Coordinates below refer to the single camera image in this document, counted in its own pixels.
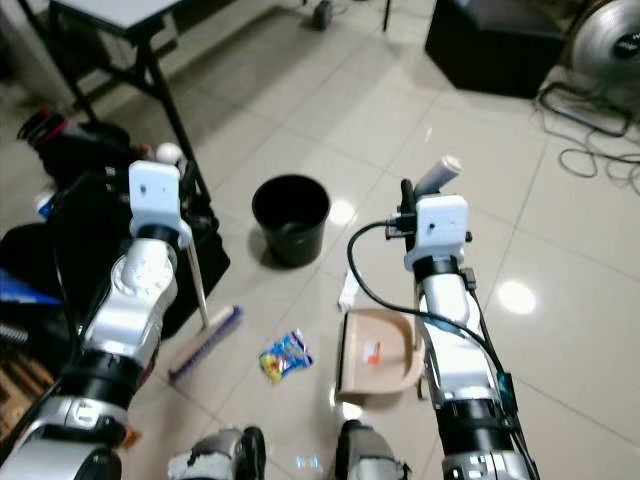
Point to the black caster wheel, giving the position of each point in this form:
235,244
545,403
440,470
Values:
323,14

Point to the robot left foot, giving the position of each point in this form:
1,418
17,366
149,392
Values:
218,458

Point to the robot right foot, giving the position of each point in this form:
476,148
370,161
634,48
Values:
370,455

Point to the grey folding table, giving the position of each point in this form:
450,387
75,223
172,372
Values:
120,10

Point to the wooden pallet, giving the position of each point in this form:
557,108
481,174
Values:
22,400

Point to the red rimmed black cylinder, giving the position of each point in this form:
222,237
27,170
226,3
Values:
42,126

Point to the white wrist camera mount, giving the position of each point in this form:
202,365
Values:
155,195
442,225

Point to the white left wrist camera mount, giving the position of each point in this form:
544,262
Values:
155,195

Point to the silver floor fan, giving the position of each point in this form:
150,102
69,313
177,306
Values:
608,40

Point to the colourful snack wrapper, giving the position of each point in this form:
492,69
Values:
285,356

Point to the black box cabinet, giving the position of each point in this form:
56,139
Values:
495,45

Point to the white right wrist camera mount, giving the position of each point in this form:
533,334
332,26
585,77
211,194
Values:
442,225

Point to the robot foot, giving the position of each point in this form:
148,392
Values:
370,455
218,458

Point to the black plastic bucket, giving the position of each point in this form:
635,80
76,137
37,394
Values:
290,225

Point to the blue flat object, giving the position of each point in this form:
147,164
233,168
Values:
20,288

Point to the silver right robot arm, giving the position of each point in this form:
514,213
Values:
455,340

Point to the white paper scrap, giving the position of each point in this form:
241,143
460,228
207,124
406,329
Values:
349,290

